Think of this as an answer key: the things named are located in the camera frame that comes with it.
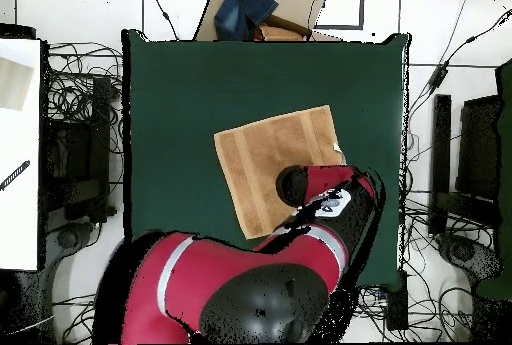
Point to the tan terry towel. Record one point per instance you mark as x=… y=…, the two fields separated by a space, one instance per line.
x=260 y=161

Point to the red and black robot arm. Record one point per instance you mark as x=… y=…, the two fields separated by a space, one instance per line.
x=220 y=273

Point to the dark green table cloth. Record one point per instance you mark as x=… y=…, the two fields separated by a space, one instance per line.
x=180 y=101

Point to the dark brown garment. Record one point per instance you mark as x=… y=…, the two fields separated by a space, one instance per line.
x=288 y=24

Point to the blue jeans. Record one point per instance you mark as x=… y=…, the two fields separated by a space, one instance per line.
x=240 y=9

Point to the black equipment rack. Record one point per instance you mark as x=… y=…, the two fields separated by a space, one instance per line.
x=80 y=161

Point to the black rectangular box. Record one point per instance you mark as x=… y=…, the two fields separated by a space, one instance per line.
x=396 y=305

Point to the black striped pen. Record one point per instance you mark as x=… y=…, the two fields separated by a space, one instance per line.
x=16 y=174

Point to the white desk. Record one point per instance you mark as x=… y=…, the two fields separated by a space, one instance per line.
x=20 y=221

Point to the dark green fabric furniture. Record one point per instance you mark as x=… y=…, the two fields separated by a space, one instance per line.
x=504 y=161

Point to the beige paper sheet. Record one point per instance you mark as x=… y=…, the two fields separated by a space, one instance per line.
x=14 y=85

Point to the black metal frame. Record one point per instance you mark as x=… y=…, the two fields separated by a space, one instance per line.
x=440 y=141

